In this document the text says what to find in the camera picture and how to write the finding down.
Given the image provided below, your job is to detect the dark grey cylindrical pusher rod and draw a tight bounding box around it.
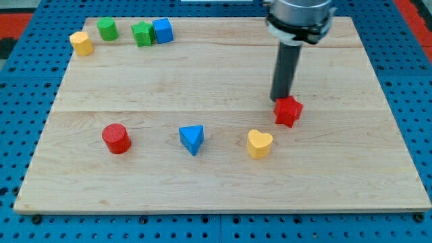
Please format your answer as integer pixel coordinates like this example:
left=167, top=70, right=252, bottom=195
left=270, top=43, right=302, bottom=102

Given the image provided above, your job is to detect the blue triangle block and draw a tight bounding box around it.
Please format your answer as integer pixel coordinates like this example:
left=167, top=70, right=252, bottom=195
left=179, top=125, right=204, bottom=156

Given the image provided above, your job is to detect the blue cube block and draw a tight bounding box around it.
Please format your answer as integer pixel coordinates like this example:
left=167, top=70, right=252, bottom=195
left=153, top=18, right=174, bottom=44

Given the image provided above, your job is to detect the red star block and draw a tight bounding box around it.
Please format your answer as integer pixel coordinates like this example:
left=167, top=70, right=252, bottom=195
left=273, top=96, right=304, bottom=128

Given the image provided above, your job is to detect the yellow heart block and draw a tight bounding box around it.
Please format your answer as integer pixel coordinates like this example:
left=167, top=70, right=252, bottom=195
left=246, top=130, right=273, bottom=159

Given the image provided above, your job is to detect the light wooden board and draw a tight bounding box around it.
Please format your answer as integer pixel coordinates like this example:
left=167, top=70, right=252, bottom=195
left=13, top=17, right=431, bottom=215

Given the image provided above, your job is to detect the green star block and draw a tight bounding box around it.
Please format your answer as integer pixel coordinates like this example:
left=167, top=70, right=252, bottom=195
left=131, top=21, right=155, bottom=47

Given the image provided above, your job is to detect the green cylinder block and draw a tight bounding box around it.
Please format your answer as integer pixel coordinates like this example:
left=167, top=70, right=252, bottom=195
left=97, top=17, right=119, bottom=41

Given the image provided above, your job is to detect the red cylinder block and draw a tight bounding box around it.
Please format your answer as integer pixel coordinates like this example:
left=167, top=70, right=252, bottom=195
left=102, top=123, right=132, bottom=154

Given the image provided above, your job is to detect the yellow hexagon block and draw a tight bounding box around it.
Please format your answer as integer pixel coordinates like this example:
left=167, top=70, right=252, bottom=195
left=70, top=31, right=94, bottom=56

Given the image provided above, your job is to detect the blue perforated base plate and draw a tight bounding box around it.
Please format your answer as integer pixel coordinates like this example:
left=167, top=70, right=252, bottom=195
left=1, top=0, right=431, bottom=242

